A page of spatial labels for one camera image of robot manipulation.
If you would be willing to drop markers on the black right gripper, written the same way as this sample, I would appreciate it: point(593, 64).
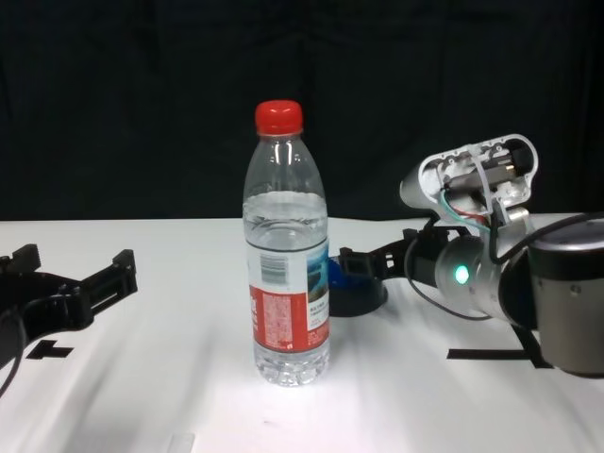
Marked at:
point(422, 262)

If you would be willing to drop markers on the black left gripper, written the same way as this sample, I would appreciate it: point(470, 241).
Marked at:
point(38, 307)

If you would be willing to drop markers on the blue push button black base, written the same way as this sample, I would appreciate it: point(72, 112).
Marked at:
point(358, 302)

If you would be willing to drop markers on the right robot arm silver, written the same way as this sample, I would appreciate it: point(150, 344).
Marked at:
point(566, 307)

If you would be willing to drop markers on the clear water bottle red cap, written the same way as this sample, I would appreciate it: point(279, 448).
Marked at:
point(285, 245)

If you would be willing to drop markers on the black curtain backdrop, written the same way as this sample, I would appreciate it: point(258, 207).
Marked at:
point(141, 94)

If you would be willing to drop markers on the clear tape piece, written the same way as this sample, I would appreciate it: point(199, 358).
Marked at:
point(181, 443)

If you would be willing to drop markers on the right wrist camera silver housing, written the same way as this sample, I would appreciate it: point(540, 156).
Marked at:
point(424, 189)

